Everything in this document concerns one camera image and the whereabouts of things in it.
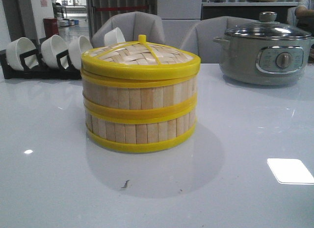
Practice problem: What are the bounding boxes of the bamboo steamer basket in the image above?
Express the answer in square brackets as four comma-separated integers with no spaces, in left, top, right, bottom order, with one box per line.
[81,71,197,124]
[85,108,196,153]

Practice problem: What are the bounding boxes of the red bin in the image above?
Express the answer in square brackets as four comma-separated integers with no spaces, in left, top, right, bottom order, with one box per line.
[43,18,59,39]

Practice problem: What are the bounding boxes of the woven bamboo steamer lid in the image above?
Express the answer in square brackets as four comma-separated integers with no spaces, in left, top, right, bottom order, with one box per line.
[81,35,201,80]

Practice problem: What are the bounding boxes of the black bowl rack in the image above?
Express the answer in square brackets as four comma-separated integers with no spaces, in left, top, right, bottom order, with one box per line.
[0,46,81,80]

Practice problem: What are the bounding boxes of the grey chair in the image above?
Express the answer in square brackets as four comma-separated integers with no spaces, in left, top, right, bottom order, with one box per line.
[91,11,165,48]
[179,16,255,63]

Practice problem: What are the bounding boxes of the right grey chair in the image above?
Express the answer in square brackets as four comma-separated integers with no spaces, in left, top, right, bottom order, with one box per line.
[179,16,255,63]

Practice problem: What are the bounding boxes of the white bowl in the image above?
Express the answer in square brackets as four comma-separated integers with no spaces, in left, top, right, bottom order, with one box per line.
[6,37,36,71]
[104,27,125,46]
[41,34,68,69]
[68,36,93,70]

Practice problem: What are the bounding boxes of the grey electric cooking pot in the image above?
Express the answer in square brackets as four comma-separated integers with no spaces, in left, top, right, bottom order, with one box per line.
[214,35,314,85]

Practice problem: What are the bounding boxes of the seated person in background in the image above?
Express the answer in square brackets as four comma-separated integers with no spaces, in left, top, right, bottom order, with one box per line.
[295,0,314,29]

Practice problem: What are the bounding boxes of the left grey chair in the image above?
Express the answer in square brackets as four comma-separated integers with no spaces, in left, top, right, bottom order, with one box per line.
[91,11,165,48]

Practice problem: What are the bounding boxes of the glass pot lid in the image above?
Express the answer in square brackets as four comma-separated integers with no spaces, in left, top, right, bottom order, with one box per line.
[225,11,311,40]

